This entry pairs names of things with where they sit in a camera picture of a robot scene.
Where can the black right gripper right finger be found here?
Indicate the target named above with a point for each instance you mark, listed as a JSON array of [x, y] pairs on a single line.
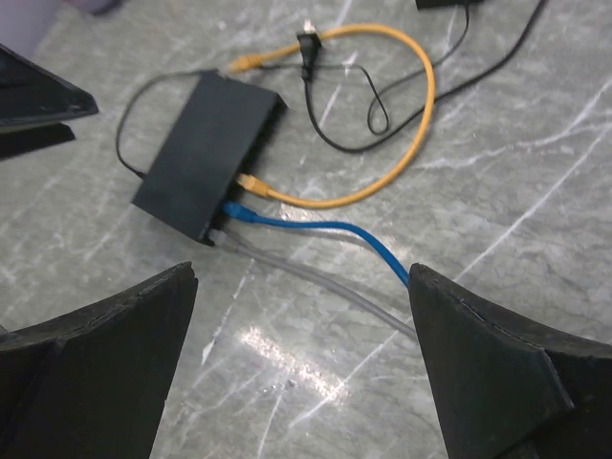
[[506, 386]]

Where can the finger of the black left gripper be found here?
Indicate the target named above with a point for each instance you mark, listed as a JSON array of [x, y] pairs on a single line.
[[32, 96], [26, 141]]

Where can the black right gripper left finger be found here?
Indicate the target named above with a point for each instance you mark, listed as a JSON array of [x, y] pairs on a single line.
[[93, 383]]

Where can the black network switch box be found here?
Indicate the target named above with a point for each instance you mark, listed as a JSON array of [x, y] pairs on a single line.
[[218, 136]]

